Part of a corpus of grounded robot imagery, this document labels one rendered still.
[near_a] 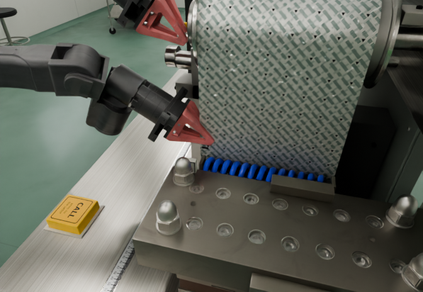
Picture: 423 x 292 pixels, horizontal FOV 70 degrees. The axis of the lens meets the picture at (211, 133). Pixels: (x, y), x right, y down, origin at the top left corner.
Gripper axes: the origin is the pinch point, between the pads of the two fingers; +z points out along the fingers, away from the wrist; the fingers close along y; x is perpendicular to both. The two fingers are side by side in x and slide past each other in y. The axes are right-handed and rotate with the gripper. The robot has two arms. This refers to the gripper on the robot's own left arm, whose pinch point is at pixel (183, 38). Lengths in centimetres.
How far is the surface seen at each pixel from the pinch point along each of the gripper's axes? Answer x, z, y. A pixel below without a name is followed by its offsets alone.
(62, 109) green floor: -201, -58, -155
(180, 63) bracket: -5.2, 2.1, -2.2
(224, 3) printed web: 10.0, 1.9, 4.6
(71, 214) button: -35.4, 4.3, 16.2
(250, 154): -5.3, 21.4, 6.1
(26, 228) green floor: -163, -8, -35
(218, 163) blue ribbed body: -9.5, 17.9, 8.6
